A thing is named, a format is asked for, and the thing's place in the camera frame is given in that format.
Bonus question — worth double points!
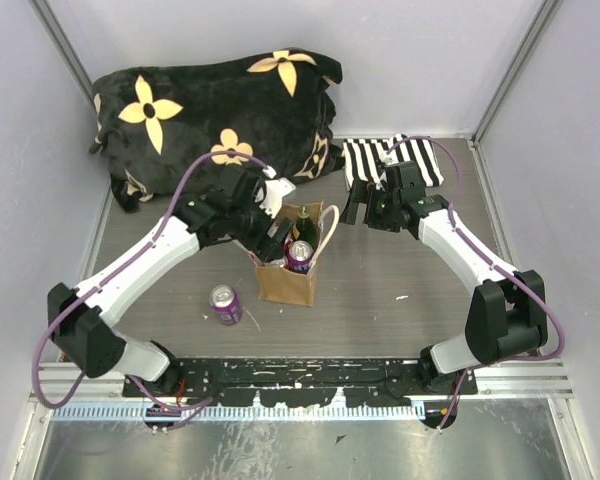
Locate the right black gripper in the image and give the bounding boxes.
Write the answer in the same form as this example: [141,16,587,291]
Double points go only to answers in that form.
[340,179,401,234]

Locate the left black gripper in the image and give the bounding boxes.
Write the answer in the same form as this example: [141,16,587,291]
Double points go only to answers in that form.
[229,191,294,263]

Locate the purple Fanta can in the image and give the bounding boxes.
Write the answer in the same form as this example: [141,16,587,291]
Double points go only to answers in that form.
[286,240,314,274]

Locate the brown canvas tote bag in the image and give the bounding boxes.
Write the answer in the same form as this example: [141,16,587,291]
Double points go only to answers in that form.
[251,203,340,307]

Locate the green glass bottle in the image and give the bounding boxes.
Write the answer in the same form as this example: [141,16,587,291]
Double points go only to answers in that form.
[292,205,319,250]

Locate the purple soda can front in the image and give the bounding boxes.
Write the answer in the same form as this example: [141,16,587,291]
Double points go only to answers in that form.
[209,285,243,326]

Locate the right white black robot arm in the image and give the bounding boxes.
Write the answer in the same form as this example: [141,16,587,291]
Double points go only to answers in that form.
[342,163,548,394]

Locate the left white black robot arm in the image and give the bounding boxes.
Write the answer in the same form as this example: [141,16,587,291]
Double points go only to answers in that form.
[48,166,295,396]

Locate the black white striped cloth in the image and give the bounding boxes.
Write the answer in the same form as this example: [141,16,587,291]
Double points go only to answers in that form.
[342,134,444,190]

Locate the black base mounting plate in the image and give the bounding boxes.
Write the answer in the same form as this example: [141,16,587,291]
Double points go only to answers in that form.
[122,355,479,409]

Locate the black floral plush blanket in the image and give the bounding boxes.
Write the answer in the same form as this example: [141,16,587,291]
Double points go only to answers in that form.
[90,48,344,213]

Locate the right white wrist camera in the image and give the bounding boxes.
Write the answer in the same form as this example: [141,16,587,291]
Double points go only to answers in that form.
[376,150,393,189]

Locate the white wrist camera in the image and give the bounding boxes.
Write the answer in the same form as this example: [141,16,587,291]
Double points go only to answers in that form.
[255,166,296,219]
[376,150,393,189]

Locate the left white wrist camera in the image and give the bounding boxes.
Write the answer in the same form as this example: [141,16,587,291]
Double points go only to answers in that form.
[255,166,296,219]

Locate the slotted cable duct rail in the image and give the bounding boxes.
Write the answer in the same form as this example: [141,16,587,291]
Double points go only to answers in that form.
[51,401,426,423]

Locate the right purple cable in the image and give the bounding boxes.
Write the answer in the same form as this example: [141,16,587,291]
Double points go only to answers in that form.
[387,135,567,431]

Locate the right aluminium frame post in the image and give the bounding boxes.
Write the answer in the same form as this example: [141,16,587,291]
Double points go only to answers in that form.
[471,0,563,148]

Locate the aluminium frame post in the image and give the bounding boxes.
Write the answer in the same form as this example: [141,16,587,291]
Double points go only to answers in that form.
[29,0,93,105]
[471,0,563,148]

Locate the left aluminium frame post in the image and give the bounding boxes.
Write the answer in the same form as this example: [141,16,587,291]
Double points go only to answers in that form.
[29,0,93,105]

